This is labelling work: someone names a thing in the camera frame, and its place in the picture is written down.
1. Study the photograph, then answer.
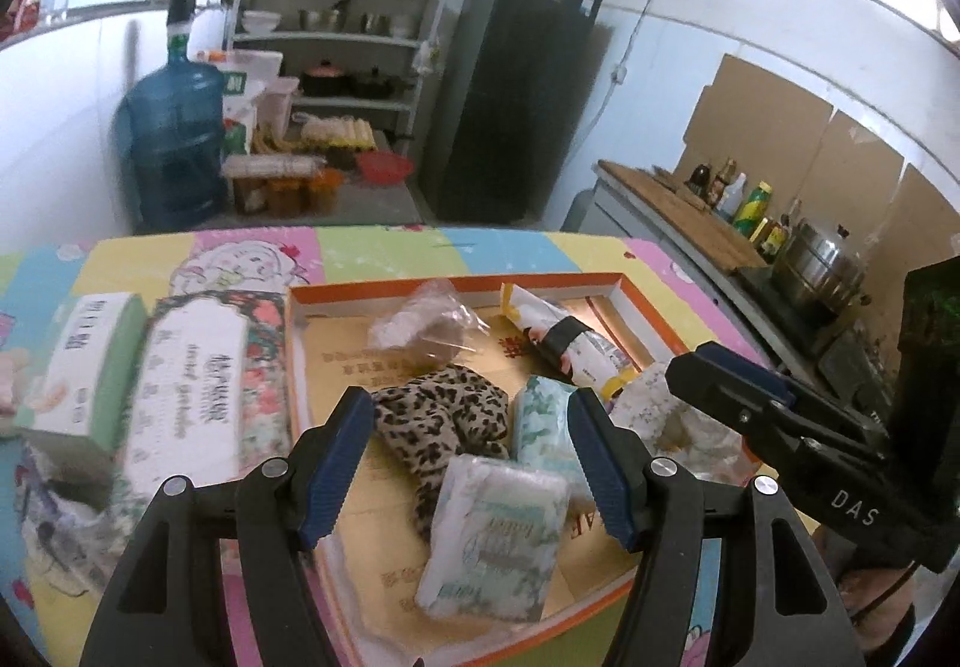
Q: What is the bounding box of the tray of yellow rolls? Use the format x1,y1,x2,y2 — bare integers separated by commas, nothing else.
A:
298,115,376,154

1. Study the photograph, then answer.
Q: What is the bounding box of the orange rimmed box tray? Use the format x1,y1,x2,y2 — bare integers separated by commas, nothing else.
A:
285,271,758,667

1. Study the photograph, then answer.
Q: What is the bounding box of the snack packet with black band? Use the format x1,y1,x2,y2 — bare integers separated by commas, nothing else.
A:
499,282,638,405

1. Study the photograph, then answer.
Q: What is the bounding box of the person's right hand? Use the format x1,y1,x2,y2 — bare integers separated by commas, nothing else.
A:
821,547,920,653

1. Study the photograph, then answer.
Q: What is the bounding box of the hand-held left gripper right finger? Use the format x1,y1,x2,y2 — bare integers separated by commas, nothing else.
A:
566,388,867,667

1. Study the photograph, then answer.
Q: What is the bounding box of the red plastic basket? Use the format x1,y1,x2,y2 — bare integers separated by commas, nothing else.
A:
354,151,415,186

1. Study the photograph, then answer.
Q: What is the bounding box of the clear plastic container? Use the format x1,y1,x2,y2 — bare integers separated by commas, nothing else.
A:
259,76,299,146

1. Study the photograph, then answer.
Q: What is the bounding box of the green white carton box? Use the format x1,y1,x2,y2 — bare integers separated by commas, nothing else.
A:
19,292,151,458

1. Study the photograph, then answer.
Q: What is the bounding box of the wooden cutting board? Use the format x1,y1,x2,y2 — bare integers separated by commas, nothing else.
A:
596,160,770,276

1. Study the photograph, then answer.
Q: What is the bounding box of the steel cooking pot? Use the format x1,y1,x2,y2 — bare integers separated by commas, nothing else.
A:
772,220,875,319

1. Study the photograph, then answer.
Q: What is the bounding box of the white green floral tissue pack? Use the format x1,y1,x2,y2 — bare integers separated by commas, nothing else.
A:
415,453,571,624

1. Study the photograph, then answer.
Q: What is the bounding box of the white plastic bottle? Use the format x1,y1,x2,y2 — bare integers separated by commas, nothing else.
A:
714,173,749,223

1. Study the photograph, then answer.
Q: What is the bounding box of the blue water jug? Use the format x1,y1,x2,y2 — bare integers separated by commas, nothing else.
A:
116,0,230,233

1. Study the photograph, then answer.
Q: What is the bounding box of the pink floral tissue box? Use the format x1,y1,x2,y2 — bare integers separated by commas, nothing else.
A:
120,292,293,488

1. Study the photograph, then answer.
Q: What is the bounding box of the leopard print cloth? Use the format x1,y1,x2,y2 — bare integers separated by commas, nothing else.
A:
371,367,515,548

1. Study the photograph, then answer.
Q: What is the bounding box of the white metal shelf rack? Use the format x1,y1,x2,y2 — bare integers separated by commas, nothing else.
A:
225,0,473,143

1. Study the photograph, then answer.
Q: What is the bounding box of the green yellow bottle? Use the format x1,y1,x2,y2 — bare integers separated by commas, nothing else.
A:
733,181,773,239

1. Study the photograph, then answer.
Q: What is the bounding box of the clear bag with soft toy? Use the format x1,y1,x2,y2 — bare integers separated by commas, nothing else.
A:
366,280,488,368

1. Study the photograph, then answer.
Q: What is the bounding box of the black gas stove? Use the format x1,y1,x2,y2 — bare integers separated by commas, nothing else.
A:
739,265,871,357

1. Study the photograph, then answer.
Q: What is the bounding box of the red lidded cooking pot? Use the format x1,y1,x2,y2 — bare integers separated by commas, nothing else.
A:
300,61,347,98

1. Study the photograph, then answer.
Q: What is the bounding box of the teal floral tissue pack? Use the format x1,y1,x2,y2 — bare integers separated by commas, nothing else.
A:
510,374,601,510

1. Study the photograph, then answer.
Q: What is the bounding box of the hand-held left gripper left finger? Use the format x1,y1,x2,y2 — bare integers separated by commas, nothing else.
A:
79,385,376,667

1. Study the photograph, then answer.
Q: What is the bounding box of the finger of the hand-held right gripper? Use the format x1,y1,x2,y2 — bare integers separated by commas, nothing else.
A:
690,340,890,447
664,353,807,480

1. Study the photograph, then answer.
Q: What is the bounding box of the dark grey fridge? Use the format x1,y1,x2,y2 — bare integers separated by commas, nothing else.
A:
420,0,603,225

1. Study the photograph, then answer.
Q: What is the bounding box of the white green rice bag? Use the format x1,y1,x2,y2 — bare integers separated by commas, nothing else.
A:
219,52,284,158

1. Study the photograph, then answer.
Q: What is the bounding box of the cardboard sheet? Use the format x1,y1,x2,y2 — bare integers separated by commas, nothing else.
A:
885,164,960,285
799,112,906,229
679,55,835,188

